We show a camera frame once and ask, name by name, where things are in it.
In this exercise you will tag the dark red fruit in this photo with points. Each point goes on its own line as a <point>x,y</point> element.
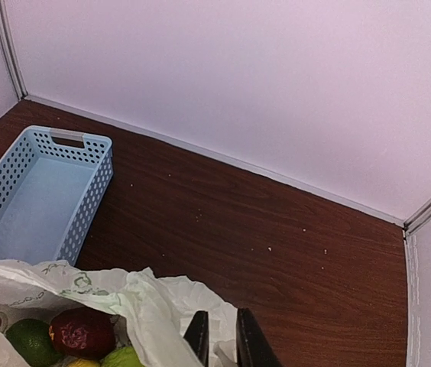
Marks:
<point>83,332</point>

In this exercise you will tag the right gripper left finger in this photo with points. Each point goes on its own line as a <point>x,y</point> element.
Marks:
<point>197,336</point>

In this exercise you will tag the light blue perforated basket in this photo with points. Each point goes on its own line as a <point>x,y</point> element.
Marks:
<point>51,184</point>

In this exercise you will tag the left aluminium frame post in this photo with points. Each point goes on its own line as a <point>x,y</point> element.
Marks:
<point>9,53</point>

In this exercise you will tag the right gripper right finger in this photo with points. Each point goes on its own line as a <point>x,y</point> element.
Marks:
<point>252,347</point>

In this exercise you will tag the yellow fruit in bag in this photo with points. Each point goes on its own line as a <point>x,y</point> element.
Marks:
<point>78,362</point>

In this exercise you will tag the light green plastic bag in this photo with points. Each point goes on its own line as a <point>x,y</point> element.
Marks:
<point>154,312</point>

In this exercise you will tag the light green fruit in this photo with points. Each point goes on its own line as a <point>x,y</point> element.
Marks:
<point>122,357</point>

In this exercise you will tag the dark green avocado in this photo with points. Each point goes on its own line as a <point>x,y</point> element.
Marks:
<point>31,340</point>

